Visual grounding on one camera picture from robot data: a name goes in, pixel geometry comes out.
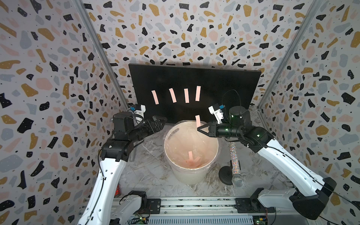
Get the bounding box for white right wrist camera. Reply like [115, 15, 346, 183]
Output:
[208, 104, 225, 124]

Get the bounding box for right aluminium corner post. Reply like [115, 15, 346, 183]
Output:
[257, 0, 323, 111]

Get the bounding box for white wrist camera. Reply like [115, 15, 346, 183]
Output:
[129, 104, 146, 125]
[208, 104, 225, 124]

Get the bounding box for multicolour glitter microphone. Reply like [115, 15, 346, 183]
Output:
[229, 142, 244, 188]

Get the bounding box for white lined waste bin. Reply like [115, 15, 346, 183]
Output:
[164, 121, 220, 185]

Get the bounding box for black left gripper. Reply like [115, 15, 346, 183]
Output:
[128, 116, 167, 144]

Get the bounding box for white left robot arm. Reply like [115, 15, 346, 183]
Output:
[78, 112, 167, 225]

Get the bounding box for pink sticky note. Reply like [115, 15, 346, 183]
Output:
[169, 88, 177, 103]
[184, 89, 189, 104]
[195, 115, 201, 128]
[151, 90, 159, 105]
[195, 86, 201, 102]

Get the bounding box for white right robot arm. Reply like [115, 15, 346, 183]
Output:
[197, 104, 337, 220]

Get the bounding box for pink notes in bin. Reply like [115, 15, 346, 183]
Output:
[185, 151, 202, 169]

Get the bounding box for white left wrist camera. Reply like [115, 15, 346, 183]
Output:
[129, 104, 146, 125]

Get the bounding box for left aluminium corner post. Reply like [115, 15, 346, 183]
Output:
[73, 0, 128, 111]

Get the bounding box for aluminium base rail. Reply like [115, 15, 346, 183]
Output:
[81, 195, 317, 225]

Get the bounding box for red glitter microphone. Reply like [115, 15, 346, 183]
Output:
[115, 184, 121, 197]

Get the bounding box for aluminium corner post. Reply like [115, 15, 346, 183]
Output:
[257, 0, 323, 111]
[73, 0, 128, 111]

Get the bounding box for black monitor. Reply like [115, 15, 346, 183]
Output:
[129, 64, 261, 124]

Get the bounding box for black microphone stand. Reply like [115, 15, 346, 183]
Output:
[218, 161, 242, 187]

